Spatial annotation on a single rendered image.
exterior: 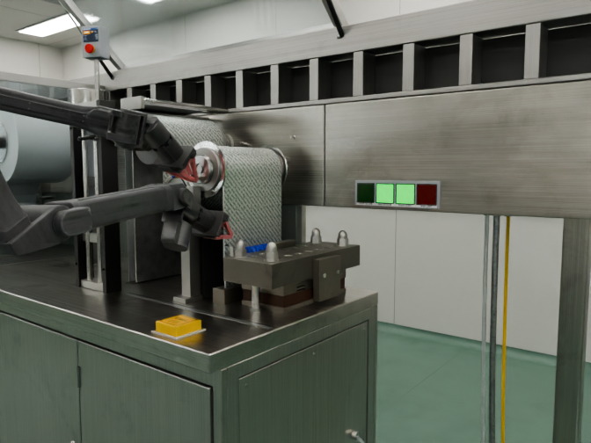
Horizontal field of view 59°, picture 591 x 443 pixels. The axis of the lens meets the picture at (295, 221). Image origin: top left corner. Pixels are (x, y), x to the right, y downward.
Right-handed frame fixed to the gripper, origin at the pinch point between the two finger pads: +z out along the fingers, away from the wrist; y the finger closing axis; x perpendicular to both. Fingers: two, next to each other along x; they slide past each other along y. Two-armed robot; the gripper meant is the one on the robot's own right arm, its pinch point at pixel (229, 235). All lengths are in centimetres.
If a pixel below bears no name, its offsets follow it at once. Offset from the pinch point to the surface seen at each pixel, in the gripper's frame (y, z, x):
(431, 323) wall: -52, 279, 32
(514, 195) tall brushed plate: 63, 22, 24
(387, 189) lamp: 30.6, 20.9, 24.2
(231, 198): 0.2, -3.7, 9.0
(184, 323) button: 12.6, -16.8, -25.4
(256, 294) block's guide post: 12.7, 2.9, -13.6
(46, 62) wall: -557, 153, 238
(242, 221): 0.3, 2.8, 4.9
